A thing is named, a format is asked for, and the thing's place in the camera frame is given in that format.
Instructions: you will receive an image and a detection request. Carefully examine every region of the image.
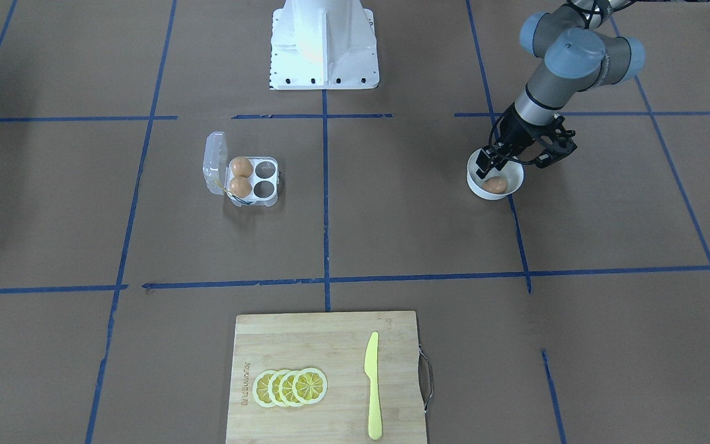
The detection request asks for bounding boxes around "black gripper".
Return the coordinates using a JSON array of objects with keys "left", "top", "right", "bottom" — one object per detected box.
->
[{"left": 475, "top": 104, "right": 555, "bottom": 175}]

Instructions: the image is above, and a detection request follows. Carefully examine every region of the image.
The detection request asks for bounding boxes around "brown egg from bowl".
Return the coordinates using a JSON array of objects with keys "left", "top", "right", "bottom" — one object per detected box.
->
[{"left": 481, "top": 175, "right": 509, "bottom": 195}]

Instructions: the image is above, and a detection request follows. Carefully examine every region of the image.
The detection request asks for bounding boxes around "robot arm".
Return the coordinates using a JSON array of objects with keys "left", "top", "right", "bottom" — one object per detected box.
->
[{"left": 475, "top": 1, "right": 646, "bottom": 179}]

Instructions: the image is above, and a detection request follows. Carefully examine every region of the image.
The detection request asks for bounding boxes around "brown egg in box rear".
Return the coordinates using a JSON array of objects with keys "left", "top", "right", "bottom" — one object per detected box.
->
[{"left": 229, "top": 155, "right": 255, "bottom": 179}]

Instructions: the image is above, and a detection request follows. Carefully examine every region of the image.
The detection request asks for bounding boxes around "brown egg in box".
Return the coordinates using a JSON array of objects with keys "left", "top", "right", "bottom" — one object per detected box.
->
[
  {"left": 229, "top": 155, "right": 255, "bottom": 179},
  {"left": 228, "top": 175, "right": 253, "bottom": 200}
]

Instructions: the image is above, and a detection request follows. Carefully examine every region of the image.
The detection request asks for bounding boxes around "brown egg in box front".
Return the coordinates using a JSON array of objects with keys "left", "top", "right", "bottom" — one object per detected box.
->
[{"left": 228, "top": 175, "right": 253, "bottom": 200}]

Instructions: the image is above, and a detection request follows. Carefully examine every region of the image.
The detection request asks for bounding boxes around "clear plastic egg box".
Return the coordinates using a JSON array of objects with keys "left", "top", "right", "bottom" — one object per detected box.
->
[{"left": 201, "top": 131, "right": 280, "bottom": 207}]

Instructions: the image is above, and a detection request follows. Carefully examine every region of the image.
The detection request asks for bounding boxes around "white bowl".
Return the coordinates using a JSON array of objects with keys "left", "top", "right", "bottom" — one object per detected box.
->
[{"left": 466, "top": 149, "right": 524, "bottom": 200}]

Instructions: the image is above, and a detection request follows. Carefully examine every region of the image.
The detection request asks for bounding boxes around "yellow plastic knife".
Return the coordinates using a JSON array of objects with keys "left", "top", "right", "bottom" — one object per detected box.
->
[{"left": 364, "top": 331, "right": 383, "bottom": 441}]

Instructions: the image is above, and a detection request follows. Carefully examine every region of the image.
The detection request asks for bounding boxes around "wooden cutting board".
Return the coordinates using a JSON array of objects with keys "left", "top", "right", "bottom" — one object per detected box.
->
[{"left": 226, "top": 310, "right": 428, "bottom": 443}]

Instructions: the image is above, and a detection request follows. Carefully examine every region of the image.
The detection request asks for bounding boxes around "lemon slice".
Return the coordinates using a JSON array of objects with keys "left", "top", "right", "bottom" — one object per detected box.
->
[
  {"left": 294, "top": 368, "right": 328, "bottom": 405},
  {"left": 252, "top": 370, "right": 278, "bottom": 408},
  {"left": 267, "top": 369, "right": 290, "bottom": 407},
  {"left": 278, "top": 370, "right": 306, "bottom": 408}
]

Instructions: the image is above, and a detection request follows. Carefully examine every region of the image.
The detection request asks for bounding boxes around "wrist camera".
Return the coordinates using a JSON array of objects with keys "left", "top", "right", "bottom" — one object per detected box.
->
[{"left": 530, "top": 113, "right": 577, "bottom": 169}]

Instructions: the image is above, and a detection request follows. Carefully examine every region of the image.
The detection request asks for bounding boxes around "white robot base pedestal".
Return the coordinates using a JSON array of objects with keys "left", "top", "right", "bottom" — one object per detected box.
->
[{"left": 269, "top": 1, "right": 380, "bottom": 90}]

